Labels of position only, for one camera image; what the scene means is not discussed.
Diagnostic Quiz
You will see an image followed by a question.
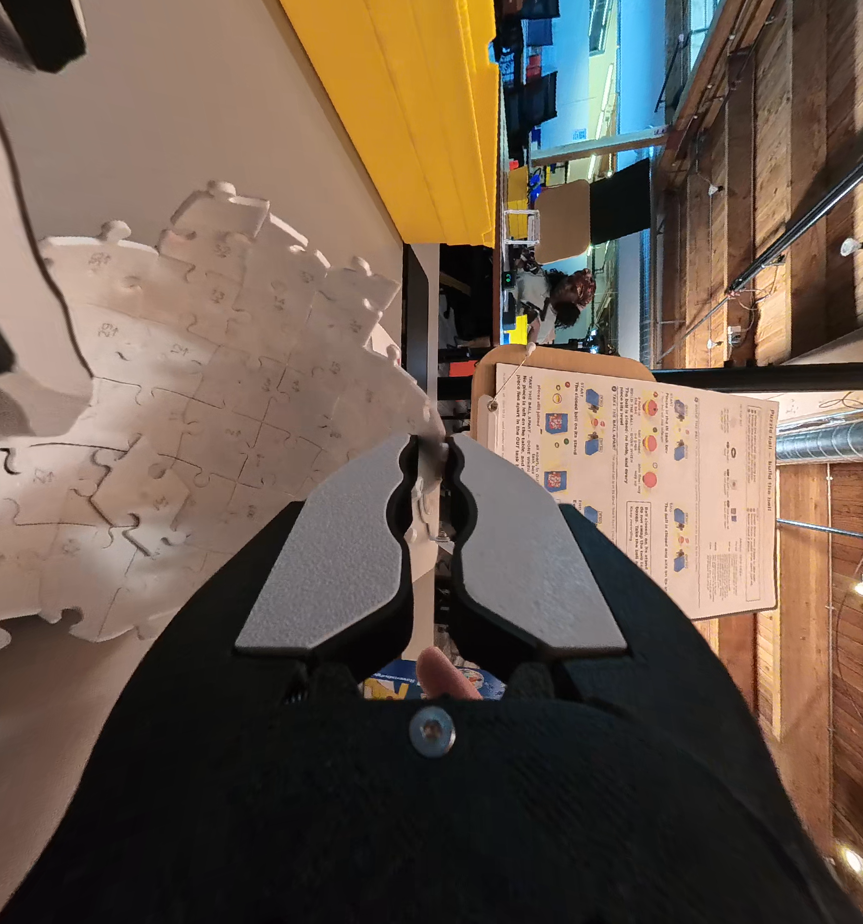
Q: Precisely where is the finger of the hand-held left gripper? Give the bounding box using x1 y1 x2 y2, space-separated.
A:
0 0 88 75
0 58 95 443

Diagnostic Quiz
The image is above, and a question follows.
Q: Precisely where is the person's right hand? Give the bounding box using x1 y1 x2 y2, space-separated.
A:
415 647 485 702

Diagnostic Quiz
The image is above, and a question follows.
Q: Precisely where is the black partition panel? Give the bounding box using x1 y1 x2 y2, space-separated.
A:
589 157 653 248

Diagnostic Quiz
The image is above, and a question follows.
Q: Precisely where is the black ceiling rail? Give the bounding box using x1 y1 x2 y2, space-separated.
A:
726 136 863 291

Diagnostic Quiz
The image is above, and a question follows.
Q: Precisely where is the blue puzzle box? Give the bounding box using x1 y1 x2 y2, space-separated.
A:
362 657 509 703

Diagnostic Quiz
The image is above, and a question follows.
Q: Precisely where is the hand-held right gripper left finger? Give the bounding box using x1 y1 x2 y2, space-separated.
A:
234 433 418 661

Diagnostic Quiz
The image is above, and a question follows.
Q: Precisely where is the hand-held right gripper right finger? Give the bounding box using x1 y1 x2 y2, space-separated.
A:
449 432 629 662

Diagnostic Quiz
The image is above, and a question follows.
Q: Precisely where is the printed instruction sheet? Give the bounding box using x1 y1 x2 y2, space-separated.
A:
493 362 780 622

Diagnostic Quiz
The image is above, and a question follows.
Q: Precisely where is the yellow panel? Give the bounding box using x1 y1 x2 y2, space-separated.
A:
280 0 499 248

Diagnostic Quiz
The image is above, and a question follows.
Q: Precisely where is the wooden clipboard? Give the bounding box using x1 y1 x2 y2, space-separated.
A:
470 344 656 463

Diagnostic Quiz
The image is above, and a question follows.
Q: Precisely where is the silver ventilation duct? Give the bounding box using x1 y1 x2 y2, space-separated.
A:
775 414 863 464

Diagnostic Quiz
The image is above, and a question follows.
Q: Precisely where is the assembled jigsaw puzzle sheet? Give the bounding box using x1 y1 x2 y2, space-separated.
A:
0 180 451 652

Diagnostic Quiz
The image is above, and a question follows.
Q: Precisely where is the black ceiling beam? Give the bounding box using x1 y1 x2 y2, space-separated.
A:
651 361 863 395

